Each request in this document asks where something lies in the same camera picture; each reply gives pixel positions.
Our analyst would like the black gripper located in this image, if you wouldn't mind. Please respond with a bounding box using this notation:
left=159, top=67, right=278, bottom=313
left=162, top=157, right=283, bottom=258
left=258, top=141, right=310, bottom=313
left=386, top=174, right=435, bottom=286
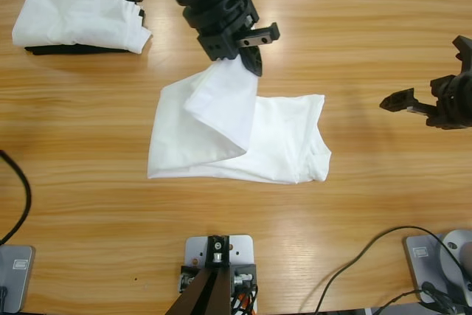
left=379, top=73, right=472, bottom=131
left=170, top=0, right=282, bottom=78

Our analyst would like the white t-shirt with black print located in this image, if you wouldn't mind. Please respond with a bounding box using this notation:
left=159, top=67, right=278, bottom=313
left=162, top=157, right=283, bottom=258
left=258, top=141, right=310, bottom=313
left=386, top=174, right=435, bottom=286
left=147, top=59, right=333, bottom=186

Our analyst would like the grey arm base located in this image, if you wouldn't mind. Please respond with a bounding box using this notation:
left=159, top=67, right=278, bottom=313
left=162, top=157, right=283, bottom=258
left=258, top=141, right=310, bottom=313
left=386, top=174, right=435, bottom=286
left=0, top=243, right=37, bottom=314
left=401, top=229, right=472, bottom=307

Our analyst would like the folded white t-shirt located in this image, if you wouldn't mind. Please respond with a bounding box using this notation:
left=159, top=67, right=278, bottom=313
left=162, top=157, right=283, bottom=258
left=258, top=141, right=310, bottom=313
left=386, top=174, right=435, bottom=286
left=10, top=0, right=153, bottom=54

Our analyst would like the black base plug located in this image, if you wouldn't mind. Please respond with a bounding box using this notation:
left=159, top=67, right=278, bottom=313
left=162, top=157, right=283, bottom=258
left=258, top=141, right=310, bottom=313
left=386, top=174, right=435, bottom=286
left=421, top=280, right=464, bottom=315

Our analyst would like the folded black garment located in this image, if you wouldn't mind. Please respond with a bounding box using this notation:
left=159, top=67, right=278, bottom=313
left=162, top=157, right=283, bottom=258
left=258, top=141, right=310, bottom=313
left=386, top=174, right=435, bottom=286
left=22, top=0, right=148, bottom=58

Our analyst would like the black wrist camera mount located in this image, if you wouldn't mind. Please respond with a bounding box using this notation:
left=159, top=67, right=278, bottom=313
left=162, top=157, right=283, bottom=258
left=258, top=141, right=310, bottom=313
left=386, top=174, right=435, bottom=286
left=451, top=34, right=472, bottom=77

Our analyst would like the arm base with cable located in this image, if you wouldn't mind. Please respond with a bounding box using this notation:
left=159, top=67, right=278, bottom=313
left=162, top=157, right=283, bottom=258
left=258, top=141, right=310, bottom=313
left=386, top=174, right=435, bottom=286
left=319, top=226, right=471, bottom=315

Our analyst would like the black post clamp with bolt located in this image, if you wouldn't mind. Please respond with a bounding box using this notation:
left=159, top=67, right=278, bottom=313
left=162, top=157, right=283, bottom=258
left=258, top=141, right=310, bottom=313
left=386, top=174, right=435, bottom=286
left=205, top=233, right=232, bottom=269

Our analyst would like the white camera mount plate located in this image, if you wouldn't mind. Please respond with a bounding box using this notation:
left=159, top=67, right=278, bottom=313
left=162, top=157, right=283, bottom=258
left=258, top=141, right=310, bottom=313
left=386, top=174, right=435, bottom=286
left=184, top=234, right=256, bottom=296

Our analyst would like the short black cable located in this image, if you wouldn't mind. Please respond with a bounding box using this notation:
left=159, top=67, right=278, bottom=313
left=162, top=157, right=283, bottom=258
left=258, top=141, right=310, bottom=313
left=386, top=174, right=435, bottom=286
left=370, top=290, right=428, bottom=315

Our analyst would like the black post bracket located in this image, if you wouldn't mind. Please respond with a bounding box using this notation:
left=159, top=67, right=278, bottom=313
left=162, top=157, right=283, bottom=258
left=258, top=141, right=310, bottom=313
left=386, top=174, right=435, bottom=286
left=230, top=262, right=258, bottom=291
left=178, top=263, right=203, bottom=294

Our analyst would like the black mount cable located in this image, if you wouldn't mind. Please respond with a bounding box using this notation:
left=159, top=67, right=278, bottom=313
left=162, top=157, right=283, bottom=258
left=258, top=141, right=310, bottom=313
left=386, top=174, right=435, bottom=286
left=241, top=281, right=262, bottom=315

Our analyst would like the orange cable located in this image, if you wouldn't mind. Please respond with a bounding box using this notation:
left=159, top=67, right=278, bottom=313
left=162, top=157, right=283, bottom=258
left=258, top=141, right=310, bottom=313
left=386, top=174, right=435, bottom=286
left=232, top=291, right=255, bottom=315

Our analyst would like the dark camera post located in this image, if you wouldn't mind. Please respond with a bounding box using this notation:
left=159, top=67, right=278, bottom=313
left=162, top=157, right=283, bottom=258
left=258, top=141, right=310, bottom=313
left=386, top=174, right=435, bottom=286
left=164, top=266, right=234, bottom=315

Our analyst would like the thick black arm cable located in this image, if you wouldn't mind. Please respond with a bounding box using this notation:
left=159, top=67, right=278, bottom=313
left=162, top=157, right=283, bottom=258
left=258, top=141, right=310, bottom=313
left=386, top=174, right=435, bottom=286
left=0, top=150, right=33, bottom=246

